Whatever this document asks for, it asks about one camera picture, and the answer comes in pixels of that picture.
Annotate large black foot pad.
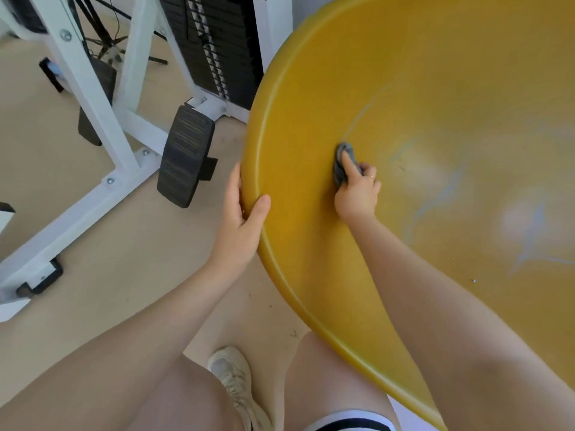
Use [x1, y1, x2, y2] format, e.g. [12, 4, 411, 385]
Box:
[156, 104, 219, 209]

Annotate person's right leg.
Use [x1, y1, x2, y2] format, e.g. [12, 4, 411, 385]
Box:
[284, 330, 401, 431]

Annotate person's right forearm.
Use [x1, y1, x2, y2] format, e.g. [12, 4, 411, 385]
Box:
[344, 213, 575, 431]

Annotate person's left forearm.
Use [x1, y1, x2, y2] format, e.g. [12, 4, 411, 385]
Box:
[0, 259, 252, 431]

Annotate white gym machine frame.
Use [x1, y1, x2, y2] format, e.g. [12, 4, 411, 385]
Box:
[0, 0, 293, 324]

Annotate person's leg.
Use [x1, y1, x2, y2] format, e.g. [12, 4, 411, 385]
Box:
[128, 354, 247, 431]
[284, 330, 401, 431]

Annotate black white striped shorts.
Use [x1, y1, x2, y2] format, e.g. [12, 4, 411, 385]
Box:
[302, 410, 400, 431]

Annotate person's right hand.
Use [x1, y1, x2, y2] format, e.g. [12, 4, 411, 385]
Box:
[334, 151, 382, 223]

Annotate black frame end cap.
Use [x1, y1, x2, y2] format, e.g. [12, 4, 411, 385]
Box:
[16, 257, 64, 298]

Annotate person's left hand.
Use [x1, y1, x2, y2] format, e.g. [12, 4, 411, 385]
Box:
[210, 163, 272, 275]

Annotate black tripod stand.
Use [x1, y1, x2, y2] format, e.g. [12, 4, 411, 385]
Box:
[71, 0, 170, 66]

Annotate cream sneaker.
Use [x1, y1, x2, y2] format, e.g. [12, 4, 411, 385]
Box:
[207, 346, 273, 431]

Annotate narrow black foot pad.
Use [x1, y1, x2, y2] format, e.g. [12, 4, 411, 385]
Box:
[78, 55, 118, 147]

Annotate person's left leg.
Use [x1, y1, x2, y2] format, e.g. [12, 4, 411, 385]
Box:
[128, 354, 247, 431]

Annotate grey cleaning cloth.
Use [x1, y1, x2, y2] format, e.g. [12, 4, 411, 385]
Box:
[333, 142, 363, 186]

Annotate large yellow exercise ball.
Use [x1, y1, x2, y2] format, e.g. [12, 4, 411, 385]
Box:
[240, 0, 575, 431]

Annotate black weight plate stack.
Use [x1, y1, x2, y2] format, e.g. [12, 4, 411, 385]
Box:
[157, 0, 267, 111]

